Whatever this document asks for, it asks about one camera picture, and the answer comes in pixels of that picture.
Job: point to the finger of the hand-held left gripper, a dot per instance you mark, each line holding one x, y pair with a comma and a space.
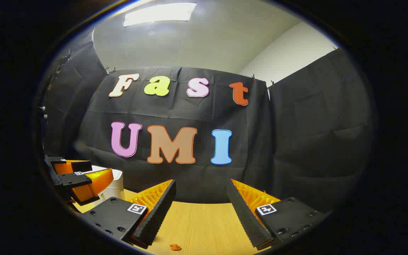
78, 180
80, 166

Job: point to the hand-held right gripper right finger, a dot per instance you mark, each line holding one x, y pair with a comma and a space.
243, 212

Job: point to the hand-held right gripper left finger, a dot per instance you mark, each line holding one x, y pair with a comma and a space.
159, 209

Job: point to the white desktop garbage bin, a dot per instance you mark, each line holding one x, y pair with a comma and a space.
115, 184

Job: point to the orange paper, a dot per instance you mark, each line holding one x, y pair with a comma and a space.
175, 247

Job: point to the wooden desktop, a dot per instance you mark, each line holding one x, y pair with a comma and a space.
204, 226

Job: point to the black backdrop cloth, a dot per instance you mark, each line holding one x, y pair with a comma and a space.
190, 113

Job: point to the ceiling light panel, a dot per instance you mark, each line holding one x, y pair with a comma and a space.
159, 13

